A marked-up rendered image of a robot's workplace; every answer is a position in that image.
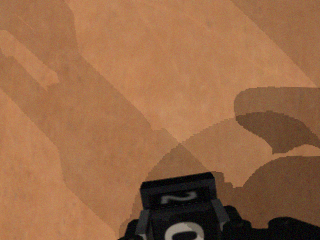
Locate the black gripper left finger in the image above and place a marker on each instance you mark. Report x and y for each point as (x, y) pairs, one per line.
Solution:
(139, 229)

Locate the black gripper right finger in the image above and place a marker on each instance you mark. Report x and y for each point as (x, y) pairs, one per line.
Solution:
(280, 228)

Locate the black number cube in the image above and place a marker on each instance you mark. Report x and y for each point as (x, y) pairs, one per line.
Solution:
(182, 215)

